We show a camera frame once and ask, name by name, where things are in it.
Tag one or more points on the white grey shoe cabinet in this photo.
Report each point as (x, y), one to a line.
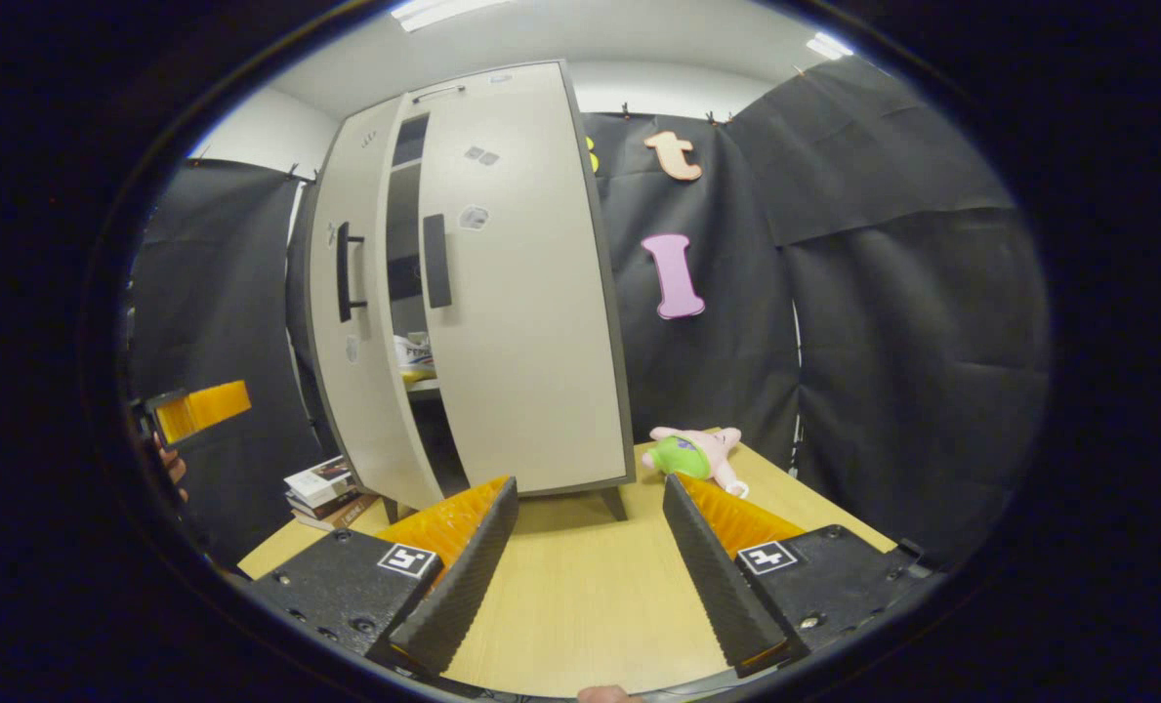
(531, 342)

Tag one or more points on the white shoe yellow sole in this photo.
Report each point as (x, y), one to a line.
(414, 356)

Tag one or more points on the dark cover book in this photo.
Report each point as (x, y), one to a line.
(331, 500)

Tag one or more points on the grey cabinet drawer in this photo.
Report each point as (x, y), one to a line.
(512, 83)

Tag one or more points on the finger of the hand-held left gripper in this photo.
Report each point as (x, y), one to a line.
(199, 408)

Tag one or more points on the brown edged book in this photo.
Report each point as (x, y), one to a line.
(346, 515)

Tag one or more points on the white cover book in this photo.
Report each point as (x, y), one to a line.
(321, 476)

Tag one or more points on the white shoe cabinet door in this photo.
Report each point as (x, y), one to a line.
(360, 391)
(531, 371)

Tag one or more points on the pink plush toy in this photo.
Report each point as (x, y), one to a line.
(687, 454)

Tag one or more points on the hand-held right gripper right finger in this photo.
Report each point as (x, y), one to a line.
(712, 576)

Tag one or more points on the black backdrop cloth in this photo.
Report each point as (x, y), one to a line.
(912, 342)

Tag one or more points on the small ceiling light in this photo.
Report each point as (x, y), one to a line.
(829, 46)

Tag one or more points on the long ceiling light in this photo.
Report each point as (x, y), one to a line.
(448, 12)

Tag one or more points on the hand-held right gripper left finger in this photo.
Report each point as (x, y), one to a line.
(468, 576)

